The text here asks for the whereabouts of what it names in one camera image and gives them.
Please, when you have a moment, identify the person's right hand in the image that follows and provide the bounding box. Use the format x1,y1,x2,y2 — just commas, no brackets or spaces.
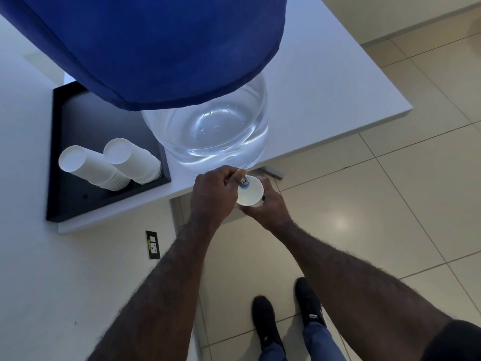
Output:
239,176,294,233

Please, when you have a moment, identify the person's left hand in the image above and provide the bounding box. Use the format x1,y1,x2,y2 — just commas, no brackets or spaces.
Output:
190,165,247,227

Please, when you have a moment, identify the white paper cup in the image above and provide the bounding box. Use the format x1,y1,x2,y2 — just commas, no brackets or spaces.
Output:
235,175,265,208

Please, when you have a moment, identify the person's right forearm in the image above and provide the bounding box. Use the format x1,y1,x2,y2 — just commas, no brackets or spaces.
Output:
269,219,453,361

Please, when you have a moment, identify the person's left forearm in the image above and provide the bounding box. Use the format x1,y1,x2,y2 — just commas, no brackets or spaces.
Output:
87,216,223,361

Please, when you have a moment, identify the clear water jug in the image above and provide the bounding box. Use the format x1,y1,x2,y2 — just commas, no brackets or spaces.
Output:
141,72,270,164

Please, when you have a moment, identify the stack of white cups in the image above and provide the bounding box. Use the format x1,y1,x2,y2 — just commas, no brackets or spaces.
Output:
58,145,131,192
103,138,162,185

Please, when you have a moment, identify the person's right black shoe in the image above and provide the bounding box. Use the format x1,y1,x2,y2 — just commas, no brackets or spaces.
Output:
294,277,327,328

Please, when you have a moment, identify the person's black shoe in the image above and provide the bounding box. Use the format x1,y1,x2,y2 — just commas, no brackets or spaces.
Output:
294,277,327,328
251,295,285,352

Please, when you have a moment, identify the person's left black shoe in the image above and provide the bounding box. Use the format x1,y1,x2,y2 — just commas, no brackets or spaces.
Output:
251,295,285,352

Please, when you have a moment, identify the person's left jeans leg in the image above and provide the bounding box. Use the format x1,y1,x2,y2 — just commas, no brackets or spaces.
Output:
258,341,288,361

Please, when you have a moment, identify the person's jeans leg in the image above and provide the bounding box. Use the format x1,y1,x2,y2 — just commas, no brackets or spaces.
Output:
258,341,288,361
302,321,348,361

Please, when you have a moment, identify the black tray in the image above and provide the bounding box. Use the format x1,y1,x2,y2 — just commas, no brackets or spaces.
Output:
46,81,172,223

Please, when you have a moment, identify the blue cloth bottle cover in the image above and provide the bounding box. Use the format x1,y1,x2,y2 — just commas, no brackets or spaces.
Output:
0,0,289,112

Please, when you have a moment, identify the person's right jeans leg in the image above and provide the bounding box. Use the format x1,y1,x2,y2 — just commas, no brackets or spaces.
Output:
302,321,348,361

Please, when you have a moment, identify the black shirt sleeve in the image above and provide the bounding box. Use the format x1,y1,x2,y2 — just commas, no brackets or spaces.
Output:
420,319,481,361

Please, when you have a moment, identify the black wall socket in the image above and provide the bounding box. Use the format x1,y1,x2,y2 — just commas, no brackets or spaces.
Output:
146,231,161,260

